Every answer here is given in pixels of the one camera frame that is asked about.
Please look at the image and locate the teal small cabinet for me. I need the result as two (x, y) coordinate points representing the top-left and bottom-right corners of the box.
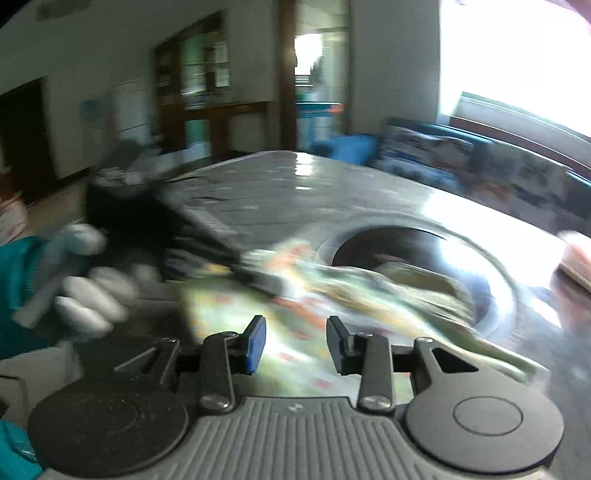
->
(295, 101), (344, 150)

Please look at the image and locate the green patterned children's shirt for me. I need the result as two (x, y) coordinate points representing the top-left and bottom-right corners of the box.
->
(177, 241), (551, 399)

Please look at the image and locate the blue sofa bench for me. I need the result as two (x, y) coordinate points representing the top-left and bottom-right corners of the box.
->
(308, 117), (590, 235)

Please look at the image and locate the teal sleeve forearm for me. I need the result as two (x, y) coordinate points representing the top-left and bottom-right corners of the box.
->
(1, 236), (49, 479)

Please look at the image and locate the butterfly print cushion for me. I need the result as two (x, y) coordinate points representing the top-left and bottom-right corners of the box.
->
(471, 142), (567, 232)
(370, 125), (474, 195)

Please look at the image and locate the white refrigerator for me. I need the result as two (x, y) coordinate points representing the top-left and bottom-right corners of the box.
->
(113, 80), (151, 145)

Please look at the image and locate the window with frame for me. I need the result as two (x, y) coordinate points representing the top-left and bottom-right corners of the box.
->
(439, 1), (590, 137)

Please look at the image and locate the pink white storage bag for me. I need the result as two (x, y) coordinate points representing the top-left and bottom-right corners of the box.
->
(558, 231), (591, 292)

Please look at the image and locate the dark wooden cabinet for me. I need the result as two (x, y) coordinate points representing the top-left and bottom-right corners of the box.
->
(152, 10), (271, 163)

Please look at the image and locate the white gloved left hand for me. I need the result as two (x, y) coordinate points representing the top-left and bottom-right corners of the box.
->
(11, 223), (161, 339)

